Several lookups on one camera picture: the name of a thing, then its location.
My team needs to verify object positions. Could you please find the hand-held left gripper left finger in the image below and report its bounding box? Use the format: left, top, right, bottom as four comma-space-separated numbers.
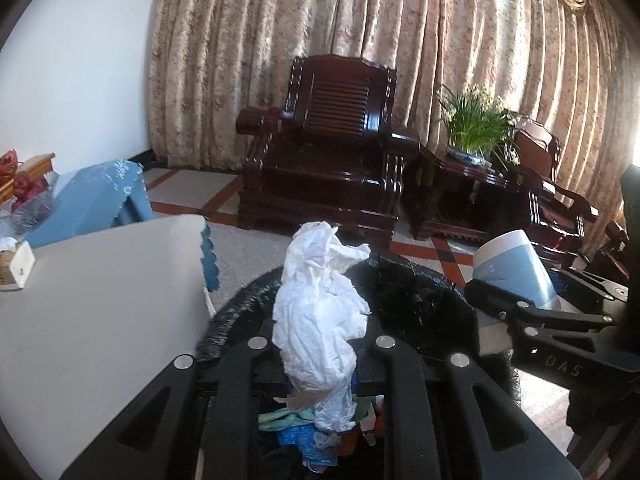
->
60, 335, 290, 480

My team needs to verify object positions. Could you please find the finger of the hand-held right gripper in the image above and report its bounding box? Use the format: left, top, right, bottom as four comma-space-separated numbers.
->
550, 270, 631, 306
465, 277, 616, 351

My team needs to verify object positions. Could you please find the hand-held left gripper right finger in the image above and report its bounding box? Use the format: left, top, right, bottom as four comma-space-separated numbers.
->
352, 337, 583, 480

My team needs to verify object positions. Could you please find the blue and white paper cup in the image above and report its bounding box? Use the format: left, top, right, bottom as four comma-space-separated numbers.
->
472, 229, 558, 356

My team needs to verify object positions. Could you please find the green paper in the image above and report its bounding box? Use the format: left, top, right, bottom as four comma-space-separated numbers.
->
257, 407, 316, 431

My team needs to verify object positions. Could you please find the red ball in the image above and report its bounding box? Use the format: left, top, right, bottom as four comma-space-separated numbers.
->
337, 430, 363, 458

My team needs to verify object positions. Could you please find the blue cloth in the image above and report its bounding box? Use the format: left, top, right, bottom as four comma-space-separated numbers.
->
277, 425, 331, 466

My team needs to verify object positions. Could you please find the bin with black bag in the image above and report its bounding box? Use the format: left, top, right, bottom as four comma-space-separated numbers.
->
197, 255, 521, 480

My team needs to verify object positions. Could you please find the white plastic bag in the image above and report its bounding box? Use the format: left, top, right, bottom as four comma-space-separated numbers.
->
272, 220, 372, 433

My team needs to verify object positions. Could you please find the dark wooden armchair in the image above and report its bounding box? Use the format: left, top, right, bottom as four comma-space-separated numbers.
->
510, 117, 601, 261
236, 54, 421, 251

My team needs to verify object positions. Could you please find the dark wooden side table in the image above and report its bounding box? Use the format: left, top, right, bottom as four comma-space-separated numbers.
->
402, 147, 531, 246

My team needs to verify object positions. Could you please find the blue scalloped cloth trim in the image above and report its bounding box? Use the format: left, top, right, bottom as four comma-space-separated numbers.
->
200, 225, 221, 292

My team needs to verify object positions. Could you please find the potted green plant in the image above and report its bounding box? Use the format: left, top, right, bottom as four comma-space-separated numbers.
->
437, 84, 521, 168

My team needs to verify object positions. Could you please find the blue covered table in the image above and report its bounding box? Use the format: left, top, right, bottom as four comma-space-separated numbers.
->
22, 160, 153, 248

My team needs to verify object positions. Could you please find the beige small box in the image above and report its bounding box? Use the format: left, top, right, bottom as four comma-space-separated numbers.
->
0, 239, 37, 292

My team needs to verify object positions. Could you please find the red ornament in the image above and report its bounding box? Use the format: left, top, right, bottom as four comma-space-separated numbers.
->
0, 149, 23, 176

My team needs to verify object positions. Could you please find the patterned beige curtain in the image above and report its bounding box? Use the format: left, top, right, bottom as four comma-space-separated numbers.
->
147, 0, 640, 241

